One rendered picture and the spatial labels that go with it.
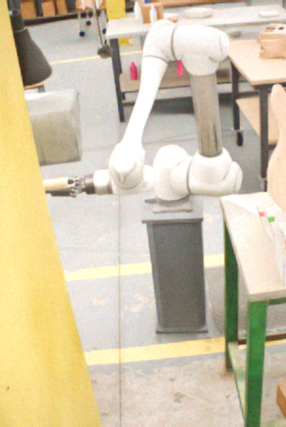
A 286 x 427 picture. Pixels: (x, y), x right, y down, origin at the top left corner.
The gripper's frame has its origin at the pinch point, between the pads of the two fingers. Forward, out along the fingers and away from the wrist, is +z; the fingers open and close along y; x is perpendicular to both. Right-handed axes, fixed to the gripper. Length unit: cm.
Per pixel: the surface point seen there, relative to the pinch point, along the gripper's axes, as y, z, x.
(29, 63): -28, -11, 54
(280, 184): -46, -75, 18
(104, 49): 18, -29, 44
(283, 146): -46, -76, 29
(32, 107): -41, -12, 46
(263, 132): 155, -118, -56
